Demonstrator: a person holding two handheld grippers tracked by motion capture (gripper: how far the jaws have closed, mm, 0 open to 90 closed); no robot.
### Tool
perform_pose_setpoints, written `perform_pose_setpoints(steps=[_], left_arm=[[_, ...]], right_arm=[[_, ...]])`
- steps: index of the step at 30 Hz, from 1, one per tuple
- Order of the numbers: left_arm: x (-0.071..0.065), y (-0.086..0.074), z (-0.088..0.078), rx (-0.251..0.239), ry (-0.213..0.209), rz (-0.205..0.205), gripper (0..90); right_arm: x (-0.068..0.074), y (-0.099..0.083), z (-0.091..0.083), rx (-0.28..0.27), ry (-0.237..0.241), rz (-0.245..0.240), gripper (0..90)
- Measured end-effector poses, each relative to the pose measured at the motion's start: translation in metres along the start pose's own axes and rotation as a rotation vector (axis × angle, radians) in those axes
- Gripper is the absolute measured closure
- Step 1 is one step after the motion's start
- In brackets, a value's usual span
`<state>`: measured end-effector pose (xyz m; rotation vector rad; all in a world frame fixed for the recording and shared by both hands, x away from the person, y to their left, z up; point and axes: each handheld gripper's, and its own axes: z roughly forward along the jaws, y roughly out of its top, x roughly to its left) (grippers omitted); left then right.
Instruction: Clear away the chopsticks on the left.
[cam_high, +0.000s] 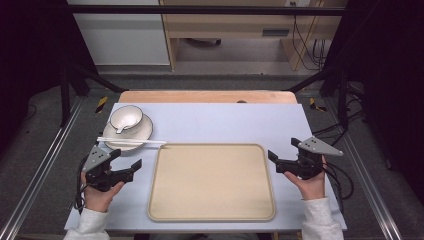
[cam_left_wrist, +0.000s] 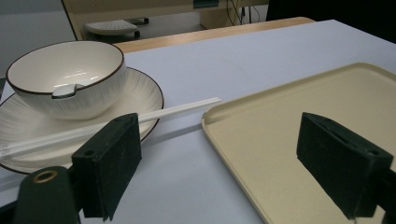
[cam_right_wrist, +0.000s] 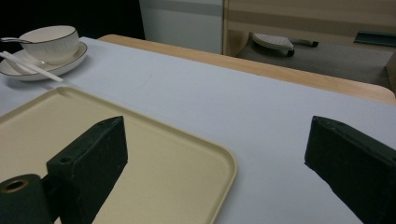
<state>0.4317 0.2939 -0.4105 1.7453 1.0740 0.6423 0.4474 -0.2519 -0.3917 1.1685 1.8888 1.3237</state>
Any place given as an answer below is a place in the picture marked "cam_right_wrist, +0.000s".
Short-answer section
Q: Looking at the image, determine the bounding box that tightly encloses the dark green flat object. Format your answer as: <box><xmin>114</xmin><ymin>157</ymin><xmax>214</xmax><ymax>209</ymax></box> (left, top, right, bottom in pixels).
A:
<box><xmin>353</xmin><ymin>30</ymin><xmax>396</xmax><ymax>49</ymax></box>

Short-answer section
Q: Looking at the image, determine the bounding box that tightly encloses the metal spoon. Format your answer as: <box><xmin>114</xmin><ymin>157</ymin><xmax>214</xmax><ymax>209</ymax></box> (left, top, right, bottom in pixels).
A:
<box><xmin>0</xmin><ymin>36</ymin><xmax>33</xmax><ymax>45</ymax></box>

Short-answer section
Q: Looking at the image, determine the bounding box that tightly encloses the white saucer plate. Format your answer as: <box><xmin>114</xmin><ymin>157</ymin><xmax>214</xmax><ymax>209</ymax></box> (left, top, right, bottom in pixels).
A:
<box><xmin>0</xmin><ymin>41</ymin><xmax>89</xmax><ymax>82</ymax></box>

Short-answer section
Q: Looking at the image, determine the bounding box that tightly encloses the wooden table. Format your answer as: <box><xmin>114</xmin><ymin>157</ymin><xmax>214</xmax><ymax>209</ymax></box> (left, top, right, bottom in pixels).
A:
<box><xmin>97</xmin><ymin>34</ymin><xmax>396</xmax><ymax>106</ymax></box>

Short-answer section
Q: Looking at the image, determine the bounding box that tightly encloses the white clothes iron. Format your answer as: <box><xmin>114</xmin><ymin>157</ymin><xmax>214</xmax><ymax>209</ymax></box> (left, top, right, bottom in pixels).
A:
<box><xmin>251</xmin><ymin>32</ymin><xmax>319</xmax><ymax>58</ymax></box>

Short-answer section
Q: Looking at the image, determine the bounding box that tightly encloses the white cabinet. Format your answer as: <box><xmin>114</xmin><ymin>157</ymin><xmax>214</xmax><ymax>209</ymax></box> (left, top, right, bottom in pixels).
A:
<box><xmin>138</xmin><ymin>0</ymin><xmax>224</xmax><ymax>55</ymax></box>

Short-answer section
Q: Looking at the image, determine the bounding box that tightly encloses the wooden cabinet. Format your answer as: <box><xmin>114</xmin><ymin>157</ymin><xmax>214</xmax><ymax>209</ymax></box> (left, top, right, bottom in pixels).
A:
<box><xmin>222</xmin><ymin>0</ymin><xmax>396</xmax><ymax>94</ymax></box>

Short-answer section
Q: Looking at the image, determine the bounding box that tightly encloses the beige plastic tray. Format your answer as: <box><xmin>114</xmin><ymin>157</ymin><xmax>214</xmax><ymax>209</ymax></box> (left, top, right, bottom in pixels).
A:
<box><xmin>0</xmin><ymin>85</ymin><xmax>238</xmax><ymax>224</ymax></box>

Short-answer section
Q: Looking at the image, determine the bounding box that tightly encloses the white ceramic spoon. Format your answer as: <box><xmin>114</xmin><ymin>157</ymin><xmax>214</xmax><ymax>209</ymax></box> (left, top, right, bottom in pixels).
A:
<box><xmin>0</xmin><ymin>50</ymin><xmax>64</xmax><ymax>83</ymax></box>

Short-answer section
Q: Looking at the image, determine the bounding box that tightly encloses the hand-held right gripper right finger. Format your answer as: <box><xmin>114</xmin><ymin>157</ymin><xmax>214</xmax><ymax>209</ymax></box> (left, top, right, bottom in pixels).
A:
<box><xmin>304</xmin><ymin>115</ymin><xmax>396</xmax><ymax>224</ymax></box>

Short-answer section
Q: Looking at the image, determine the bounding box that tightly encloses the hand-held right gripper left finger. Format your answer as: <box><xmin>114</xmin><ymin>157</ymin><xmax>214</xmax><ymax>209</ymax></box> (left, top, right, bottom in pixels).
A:
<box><xmin>46</xmin><ymin>115</ymin><xmax>129</xmax><ymax>224</ymax></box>

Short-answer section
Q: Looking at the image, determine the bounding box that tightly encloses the white ribbed bowl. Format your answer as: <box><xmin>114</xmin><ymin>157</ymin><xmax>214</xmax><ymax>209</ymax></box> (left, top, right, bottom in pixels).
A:
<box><xmin>19</xmin><ymin>24</ymin><xmax>80</xmax><ymax>65</ymax></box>

